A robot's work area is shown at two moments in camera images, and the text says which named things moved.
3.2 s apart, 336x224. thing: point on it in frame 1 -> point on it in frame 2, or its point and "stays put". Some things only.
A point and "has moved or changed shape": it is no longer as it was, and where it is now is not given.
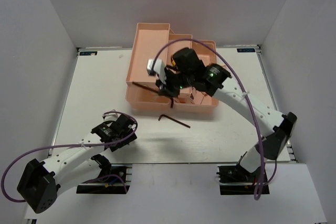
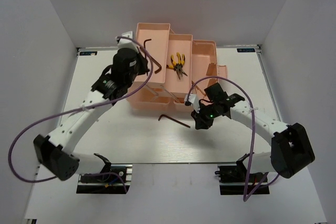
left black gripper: [123, 142] -> [143, 62]
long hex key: [153, 89] has moved or changed shape
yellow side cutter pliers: [173, 62] stays put
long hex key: [159, 119] stays put
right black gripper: [165, 89] -> [201, 123]
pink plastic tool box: [153, 41] stays put
